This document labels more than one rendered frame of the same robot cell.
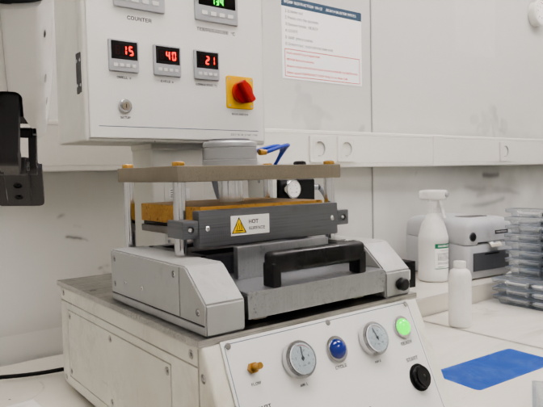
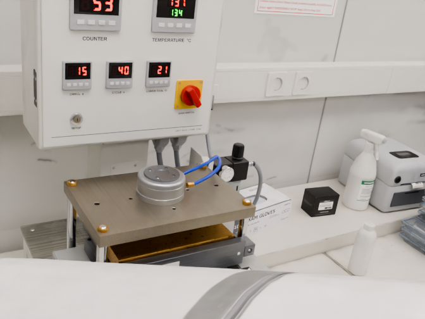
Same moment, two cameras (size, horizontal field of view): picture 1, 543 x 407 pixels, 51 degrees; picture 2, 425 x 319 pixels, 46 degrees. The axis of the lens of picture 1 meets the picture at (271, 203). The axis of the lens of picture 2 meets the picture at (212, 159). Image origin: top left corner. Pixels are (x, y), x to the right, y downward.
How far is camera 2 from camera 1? 0.42 m
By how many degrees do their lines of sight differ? 20
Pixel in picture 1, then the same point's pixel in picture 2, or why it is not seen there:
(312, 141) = (270, 78)
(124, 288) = not seen: hidden behind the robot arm
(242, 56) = (195, 60)
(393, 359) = not seen: outside the picture
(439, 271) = (359, 202)
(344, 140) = (302, 76)
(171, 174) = (95, 237)
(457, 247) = (382, 184)
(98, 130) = (50, 141)
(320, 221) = (227, 257)
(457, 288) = (361, 246)
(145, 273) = not seen: hidden behind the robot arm
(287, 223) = (195, 264)
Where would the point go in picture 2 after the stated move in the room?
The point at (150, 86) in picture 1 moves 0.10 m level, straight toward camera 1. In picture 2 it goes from (102, 99) to (93, 118)
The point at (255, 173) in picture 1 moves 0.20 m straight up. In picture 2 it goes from (172, 228) to (186, 102)
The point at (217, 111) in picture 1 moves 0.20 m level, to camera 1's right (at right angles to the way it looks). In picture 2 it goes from (164, 112) to (272, 130)
